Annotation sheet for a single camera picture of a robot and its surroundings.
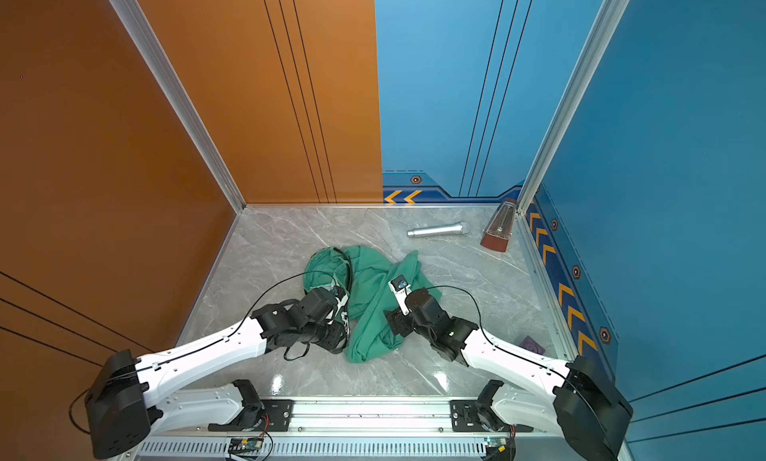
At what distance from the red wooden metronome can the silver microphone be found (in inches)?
3.4

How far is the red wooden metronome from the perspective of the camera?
98 cm

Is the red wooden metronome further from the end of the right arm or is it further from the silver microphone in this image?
the end of the right arm

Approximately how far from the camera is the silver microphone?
1108 millimetres
